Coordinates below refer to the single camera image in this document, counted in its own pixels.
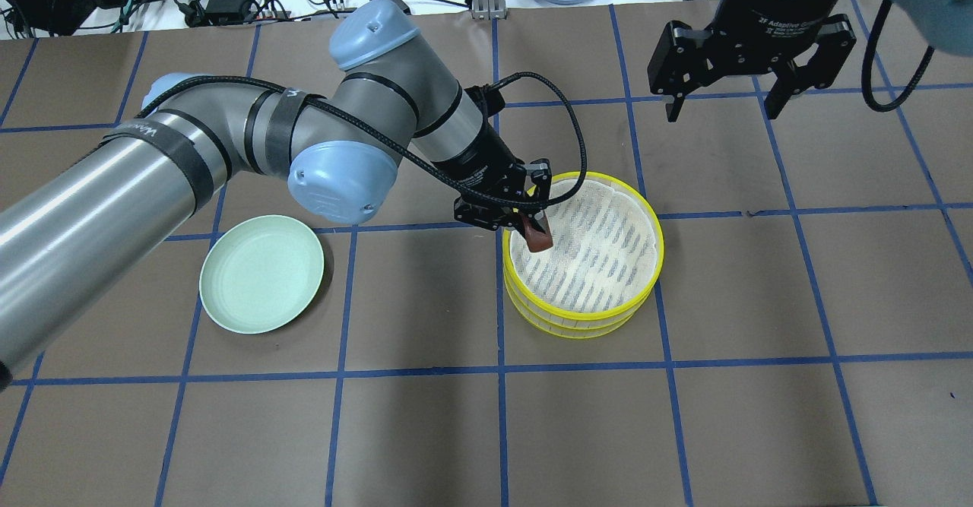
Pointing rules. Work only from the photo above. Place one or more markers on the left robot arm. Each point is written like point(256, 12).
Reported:
point(67, 243)

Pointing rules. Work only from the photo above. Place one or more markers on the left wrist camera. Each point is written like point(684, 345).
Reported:
point(487, 99)

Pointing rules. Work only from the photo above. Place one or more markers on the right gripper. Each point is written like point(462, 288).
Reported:
point(768, 7)

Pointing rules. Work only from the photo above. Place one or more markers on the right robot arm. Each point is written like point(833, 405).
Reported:
point(944, 24)

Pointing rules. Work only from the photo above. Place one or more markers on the light green round plate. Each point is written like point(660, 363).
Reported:
point(260, 275)

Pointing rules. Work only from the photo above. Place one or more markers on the yellow bamboo steamer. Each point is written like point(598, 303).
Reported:
point(608, 250)
point(564, 324)

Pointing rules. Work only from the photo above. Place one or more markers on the brown bun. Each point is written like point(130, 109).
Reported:
point(537, 237)

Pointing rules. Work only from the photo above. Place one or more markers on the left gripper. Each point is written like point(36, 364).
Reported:
point(479, 159)

